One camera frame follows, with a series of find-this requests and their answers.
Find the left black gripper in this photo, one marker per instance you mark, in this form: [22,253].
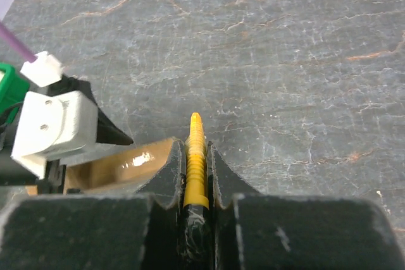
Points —
[14,174]

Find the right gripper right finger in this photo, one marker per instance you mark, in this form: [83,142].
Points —
[258,231]

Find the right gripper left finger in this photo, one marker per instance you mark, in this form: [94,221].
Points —
[136,230]

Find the brown cardboard box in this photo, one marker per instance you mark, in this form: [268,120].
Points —
[131,167]

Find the yellow utility knife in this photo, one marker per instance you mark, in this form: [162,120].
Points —
[197,234]

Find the green plastic basket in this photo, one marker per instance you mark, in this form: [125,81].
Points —
[13,91]

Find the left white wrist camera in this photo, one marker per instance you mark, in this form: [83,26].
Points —
[52,128]

